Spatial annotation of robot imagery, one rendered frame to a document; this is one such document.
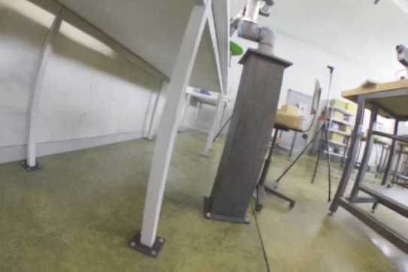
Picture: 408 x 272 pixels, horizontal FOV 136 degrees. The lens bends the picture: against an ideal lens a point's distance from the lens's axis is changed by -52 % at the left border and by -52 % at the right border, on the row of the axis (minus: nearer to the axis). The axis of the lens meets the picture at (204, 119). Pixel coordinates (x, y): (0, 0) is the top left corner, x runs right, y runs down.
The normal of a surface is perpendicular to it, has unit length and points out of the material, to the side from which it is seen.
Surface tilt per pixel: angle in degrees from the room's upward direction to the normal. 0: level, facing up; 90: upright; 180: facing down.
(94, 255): 0
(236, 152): 90
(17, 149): 90
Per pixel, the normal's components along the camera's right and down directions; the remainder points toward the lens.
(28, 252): 0.24, -0.97
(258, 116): 0.02, 0.03
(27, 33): 0.96, 0.24
